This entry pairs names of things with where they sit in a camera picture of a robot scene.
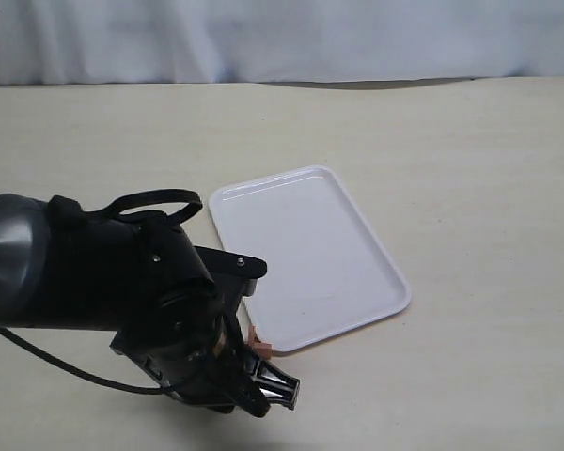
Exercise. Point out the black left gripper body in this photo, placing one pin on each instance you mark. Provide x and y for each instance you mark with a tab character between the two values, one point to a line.
211	367

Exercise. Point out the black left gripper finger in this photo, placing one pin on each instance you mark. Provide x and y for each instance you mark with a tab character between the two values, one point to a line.
278	387

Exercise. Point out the small orange block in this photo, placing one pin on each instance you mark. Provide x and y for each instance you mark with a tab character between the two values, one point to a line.
261	349

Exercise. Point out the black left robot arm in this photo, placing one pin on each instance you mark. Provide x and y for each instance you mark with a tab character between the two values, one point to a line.
131	269

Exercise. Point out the white plastic tray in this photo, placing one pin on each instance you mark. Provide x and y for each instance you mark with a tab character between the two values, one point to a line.
328	272

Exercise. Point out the white backdrop curtain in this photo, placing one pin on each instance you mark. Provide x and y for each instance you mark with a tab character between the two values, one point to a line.
183	42

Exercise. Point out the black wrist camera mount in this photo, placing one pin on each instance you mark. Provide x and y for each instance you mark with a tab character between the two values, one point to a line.
234	274

